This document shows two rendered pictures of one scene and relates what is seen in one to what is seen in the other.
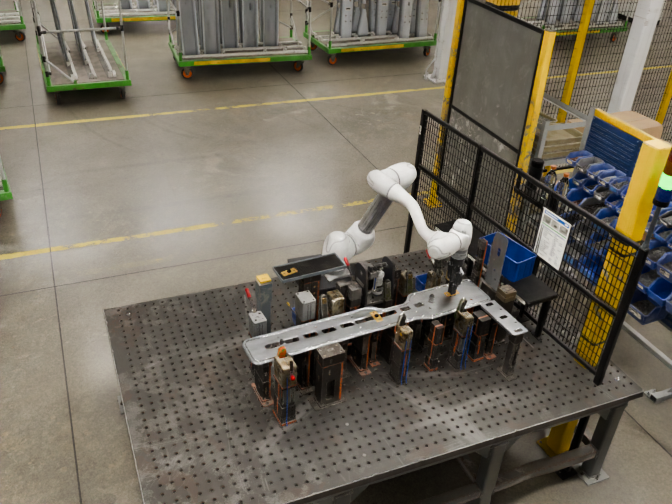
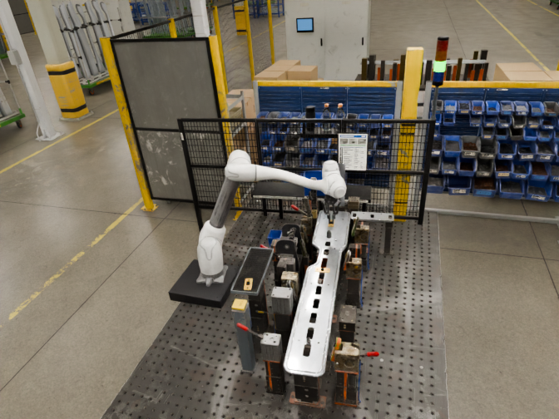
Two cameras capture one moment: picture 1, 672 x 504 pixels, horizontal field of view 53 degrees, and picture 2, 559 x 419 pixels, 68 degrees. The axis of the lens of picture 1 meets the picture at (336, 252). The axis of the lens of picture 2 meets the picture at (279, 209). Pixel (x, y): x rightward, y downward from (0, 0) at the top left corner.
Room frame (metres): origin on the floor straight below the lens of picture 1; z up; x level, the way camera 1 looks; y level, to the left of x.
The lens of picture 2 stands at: (1.66, 1.29, 2.56)
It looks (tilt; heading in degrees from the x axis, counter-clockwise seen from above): 31 degrees down; 313
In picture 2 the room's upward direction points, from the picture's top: 5 degrees counter-clockwise
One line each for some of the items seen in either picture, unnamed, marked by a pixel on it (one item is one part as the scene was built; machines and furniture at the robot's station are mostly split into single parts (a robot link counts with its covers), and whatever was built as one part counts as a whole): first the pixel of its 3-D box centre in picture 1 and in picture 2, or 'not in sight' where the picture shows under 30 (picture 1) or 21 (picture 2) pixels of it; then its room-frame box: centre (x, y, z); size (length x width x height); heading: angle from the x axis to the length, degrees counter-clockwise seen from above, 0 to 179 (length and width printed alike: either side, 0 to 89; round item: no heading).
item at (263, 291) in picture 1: (263, 314); (244, 338); (2.84, 0.36, 0.92); 0.08 x 0.08 x 0.44; 29
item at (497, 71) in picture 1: (483, 132); (178, 134); (5.39, -1.17, 1.00); 1.34 x 0.14 x 2.00; 25
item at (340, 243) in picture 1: (336, 249); (210, 253); (3.53, 0.00, 0.92); 0.18 x 0.16 x 0.22; 139
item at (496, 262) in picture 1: (496, 261); (336, 184); (3.12, -0.88, 1.17); 0.12 x 0.01 x 0.34; 29
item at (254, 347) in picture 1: (373, 319); (323, 273); (2.77, -0.22, 1.00); 1.38 x 0.22 x 0.02; 119
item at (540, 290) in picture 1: (491, 258); (311, 191); (3.39, -0.92, 1.02); 0.90 x 0.22 x 0.03; 29
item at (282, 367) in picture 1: (285, 389); (347, 373); (2.34, 0.20, 0.88); 0.15 x 0.11 x 0.36; 29
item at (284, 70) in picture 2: not in sight; (292, 100); (6.12, -3.97, 0.52); 1.20 x 0.80 x 1.05; 112
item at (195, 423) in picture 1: (361, 351); (305, 308); (2.88, -0.18, 0.68); 2.56 x 1.61 x 0.04; 115
